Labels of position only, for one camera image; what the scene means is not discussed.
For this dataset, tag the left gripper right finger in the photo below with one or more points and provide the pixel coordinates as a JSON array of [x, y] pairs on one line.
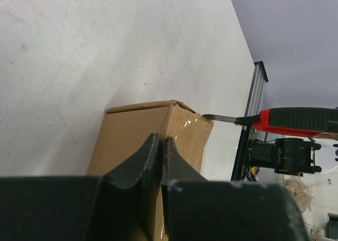
[[224, 212]]

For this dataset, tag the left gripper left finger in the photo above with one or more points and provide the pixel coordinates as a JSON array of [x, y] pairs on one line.
[[79, 206]]

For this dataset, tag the brown cardboard express box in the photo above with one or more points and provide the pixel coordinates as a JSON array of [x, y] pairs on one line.
[[124, 129]]

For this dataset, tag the red black utility knife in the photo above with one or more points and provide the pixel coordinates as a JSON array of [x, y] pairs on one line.
[[292, 121]]

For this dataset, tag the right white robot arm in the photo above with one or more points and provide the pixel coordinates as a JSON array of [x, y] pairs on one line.
[[293, 156]]

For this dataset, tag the aluminium right side rail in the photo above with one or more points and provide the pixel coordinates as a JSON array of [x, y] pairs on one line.
[[259, 79]]

